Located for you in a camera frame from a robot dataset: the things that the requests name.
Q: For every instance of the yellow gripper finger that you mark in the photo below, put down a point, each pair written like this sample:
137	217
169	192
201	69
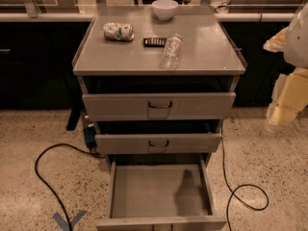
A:
288	99
277	42

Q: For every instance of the middle grey drawer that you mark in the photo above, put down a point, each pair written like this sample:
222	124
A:
158	143

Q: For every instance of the white bowl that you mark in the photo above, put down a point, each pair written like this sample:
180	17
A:
164	9

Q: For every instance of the blue tape floor mark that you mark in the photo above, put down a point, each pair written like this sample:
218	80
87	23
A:
70	223

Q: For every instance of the top grey drawer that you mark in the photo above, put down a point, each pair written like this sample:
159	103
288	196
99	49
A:
158	106

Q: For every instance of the black chocolate bar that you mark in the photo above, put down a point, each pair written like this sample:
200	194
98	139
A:
154	42

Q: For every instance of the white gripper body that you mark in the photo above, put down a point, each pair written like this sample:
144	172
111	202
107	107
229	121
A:
296	45

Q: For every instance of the clear plastic water bottle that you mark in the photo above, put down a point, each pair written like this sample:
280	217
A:
172	52

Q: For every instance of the grey drawer cabinet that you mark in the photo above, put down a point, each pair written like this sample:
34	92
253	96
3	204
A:
208	63

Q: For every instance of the blue power adapter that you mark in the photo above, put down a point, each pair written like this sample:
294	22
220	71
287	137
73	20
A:
89	136

